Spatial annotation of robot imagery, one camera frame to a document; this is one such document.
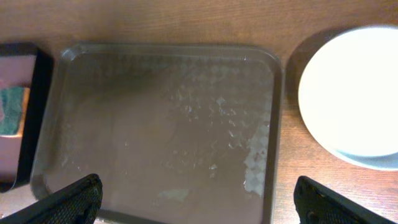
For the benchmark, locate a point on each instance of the small black water tray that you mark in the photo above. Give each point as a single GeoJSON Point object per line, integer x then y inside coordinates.
{"type": "Point", "coordinates": [24, 64]}

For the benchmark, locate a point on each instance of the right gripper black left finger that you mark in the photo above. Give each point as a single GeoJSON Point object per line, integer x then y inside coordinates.
{"type": "Point", "coordinates": [78, 202]}

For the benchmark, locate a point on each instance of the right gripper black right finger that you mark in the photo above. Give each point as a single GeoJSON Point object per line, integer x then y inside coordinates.
{"type": "Point", "coordinates": [317, 204]}

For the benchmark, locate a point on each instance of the pale green stained plate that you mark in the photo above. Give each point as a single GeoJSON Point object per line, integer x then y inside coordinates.
{"type": "Point", "coordinates": [347, 96]}

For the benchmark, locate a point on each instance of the large brown serving tray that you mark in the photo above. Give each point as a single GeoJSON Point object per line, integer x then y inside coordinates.
{"type": "Point", "coordinates": [176, 133]}

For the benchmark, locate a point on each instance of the green and orange sponge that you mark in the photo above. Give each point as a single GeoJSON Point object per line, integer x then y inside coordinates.
{"type": "Point", "coordinates": [14, 101]}

